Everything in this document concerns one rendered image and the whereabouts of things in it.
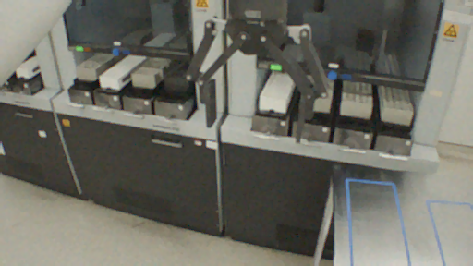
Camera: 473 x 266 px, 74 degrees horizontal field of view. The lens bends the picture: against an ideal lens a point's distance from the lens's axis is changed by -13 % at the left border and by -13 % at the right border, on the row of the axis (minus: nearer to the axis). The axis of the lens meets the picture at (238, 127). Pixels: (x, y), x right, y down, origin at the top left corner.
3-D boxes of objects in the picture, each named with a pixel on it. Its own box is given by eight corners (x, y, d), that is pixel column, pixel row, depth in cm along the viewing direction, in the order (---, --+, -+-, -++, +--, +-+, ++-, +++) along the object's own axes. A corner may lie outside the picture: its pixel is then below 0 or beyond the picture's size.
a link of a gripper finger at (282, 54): (262, 30, 47) (270, 24, 47) (311, 92, 50) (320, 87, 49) (255, 39, 44) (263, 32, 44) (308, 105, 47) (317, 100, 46)
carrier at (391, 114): (409, 123, 125) (413, 109, 122) (409, 126, 123) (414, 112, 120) (380, 117, 128) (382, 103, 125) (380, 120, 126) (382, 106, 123)
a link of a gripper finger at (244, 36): (251, 38, 44) (243, 30, 44) (199, 90, 51) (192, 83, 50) (258, 30, 48) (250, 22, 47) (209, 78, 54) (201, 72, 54)
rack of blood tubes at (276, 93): (274, 79, 159) (274, 66, 155) (297, 82, 156) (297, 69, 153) (259, 112, 135) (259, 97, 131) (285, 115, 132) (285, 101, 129)
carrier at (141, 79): (158, 86, 149) (157, 73, 146) (156, 89, 147) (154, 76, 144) (135, 83, 152) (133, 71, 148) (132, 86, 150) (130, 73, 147)
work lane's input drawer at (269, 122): (283, 64, 191) (284, 48, 186) (309, 66, 188) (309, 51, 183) (248, 138, 132) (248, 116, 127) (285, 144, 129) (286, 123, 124)
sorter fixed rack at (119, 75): (135, 64, 175) (133, 52, 172) (151, 65, 173) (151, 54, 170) (101, 90, 151) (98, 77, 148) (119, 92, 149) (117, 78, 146)
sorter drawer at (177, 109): (212, 55, 200) (212, 41, 196) (236, 58, 197) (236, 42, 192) (151, 122, 142) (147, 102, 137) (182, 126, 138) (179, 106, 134)
